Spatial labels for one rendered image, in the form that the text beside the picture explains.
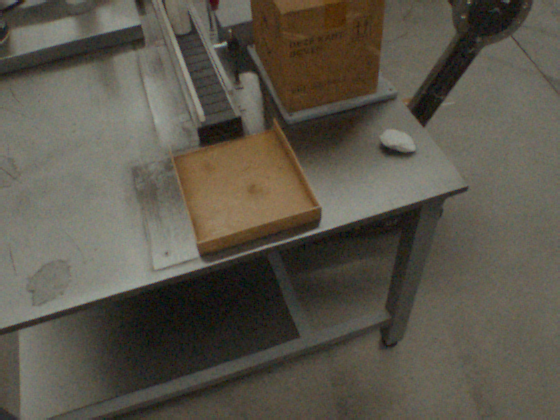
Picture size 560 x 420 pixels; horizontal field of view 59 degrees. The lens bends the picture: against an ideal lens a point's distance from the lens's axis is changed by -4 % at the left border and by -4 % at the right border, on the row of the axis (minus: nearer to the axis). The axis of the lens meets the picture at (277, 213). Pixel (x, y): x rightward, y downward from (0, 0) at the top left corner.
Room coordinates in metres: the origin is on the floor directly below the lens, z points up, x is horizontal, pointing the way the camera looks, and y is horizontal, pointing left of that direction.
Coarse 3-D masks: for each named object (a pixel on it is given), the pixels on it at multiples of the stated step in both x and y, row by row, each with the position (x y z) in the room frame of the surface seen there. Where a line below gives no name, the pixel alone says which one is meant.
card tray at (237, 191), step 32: (192, 160) 0.87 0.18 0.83; (224, 160) 0.86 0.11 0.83; (256, 160) 0.85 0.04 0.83; (288, 160) 0.84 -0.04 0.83; (192, 192) 0.77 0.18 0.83; (224, 192) 0.76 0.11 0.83; (256, 192) 0.75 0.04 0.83; (288, 192) 0.74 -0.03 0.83; (192, 224) 0.65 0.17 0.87; (224, 224) 0.67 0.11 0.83; (256, 224) 0.63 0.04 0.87; (288, 224) 0.64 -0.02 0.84
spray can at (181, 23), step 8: (168, 0) 1.35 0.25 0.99; (176, 0) 1.35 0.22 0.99; (184, 0) 1.36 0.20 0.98; (168, 8) 1.36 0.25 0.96; (176, 8) 1.35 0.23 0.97; (184, 8) 1.36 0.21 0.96; (176, 16) 1.35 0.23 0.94; (184, 16) 1.35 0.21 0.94; (176, 24) 1.35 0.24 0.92; (184, 24) 1.35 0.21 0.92; (176, 32) 1.35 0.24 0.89; (184, 32) 1.35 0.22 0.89
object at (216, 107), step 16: (192, 32) 1.36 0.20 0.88; (192, 48) 1.27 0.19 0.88; (192, 64) 1.19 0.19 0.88; (208, 64) 1.19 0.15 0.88; (192, 80) 1.12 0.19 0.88; (208, 80) 1.11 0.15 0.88; (208, 96) 1.04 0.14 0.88; (224, 96) 1.04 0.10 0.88; (208, 112) 0.98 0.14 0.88; (224, 112) 0.97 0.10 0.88
